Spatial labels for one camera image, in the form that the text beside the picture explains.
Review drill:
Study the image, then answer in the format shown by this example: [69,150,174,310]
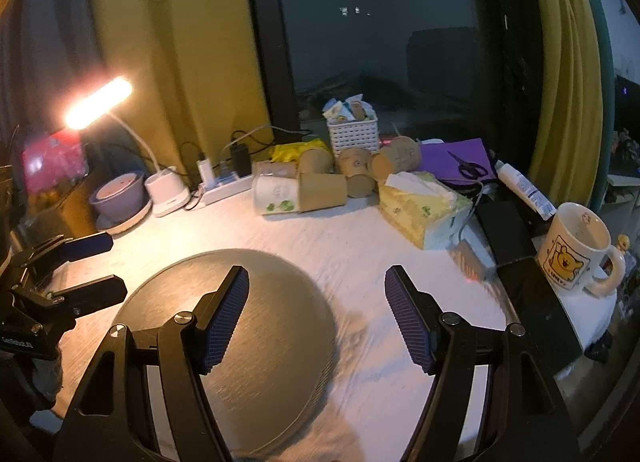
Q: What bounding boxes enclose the brown cartoon paper cup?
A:
[371,136,422,181]

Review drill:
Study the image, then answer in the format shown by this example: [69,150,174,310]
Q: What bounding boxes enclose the white green-print paper cup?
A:
[252,176,299,215]

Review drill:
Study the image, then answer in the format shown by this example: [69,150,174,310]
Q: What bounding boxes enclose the brown paper cup left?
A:
[252,161,297,178]

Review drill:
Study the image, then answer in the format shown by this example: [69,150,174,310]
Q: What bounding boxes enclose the brown paper cup front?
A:
[298,173,347,213]

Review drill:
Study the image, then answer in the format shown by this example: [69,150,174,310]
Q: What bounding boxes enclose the brown paper cup back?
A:
[297,148,333,174]

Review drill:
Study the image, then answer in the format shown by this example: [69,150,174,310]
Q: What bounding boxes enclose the brown paper cup middle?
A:
[337,148,375,199]

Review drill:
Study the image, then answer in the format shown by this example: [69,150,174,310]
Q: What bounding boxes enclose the brown cardboard box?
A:
[18,171,103,245]

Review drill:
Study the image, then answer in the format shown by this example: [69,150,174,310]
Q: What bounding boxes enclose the white round plate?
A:
[96,200,152,237]

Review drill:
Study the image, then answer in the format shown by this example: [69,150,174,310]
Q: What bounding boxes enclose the purple grey bowl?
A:
[89,171,144,223]

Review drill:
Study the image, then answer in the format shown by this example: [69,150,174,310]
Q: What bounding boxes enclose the pink plastic bag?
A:
[21,128,89,194]

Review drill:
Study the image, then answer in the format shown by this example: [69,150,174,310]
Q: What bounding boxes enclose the white desk lamp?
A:
[62,75,192,219]

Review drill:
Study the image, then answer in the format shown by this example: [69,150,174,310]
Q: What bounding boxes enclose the white power strip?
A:
[200,171,253,205]

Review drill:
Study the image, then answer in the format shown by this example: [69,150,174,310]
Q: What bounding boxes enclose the white bear print mug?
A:
[537,202,626,297]

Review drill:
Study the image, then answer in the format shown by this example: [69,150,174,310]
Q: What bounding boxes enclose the white usb charger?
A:
[196,154,217,191]

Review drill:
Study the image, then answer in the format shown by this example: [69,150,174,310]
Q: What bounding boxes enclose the round grey placemat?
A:
[115,248,336,459]

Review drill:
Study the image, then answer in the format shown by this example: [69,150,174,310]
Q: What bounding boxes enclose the black power adapter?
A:
[230,142,252,178]

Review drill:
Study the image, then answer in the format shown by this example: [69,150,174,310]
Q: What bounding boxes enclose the yellow tissue pack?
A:
[378,171,473,251]

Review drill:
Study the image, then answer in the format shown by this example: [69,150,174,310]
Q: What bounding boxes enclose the white tube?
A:
[496,161,556,221]

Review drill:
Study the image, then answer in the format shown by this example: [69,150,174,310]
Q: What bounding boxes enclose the black scissors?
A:
[448,151,489,180]

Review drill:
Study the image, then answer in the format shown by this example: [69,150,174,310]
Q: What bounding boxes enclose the yellow curtain right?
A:
[529,0,603,205]

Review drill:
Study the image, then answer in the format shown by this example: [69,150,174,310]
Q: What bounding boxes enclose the yellow curtain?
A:
[529,0,603,205]
[91,0,273,171]

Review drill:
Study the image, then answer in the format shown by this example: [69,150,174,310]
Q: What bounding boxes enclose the yellow plastic bag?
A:
[270,138,329,163]

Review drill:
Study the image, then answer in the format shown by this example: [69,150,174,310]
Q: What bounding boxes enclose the yellow curtain left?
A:
[91,0,273,171]

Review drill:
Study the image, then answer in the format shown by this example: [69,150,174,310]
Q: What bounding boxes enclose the purple folder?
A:
[420,138,497,185]

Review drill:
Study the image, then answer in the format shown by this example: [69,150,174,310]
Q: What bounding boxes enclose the white woven plastic basket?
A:
[326,117,380,156]

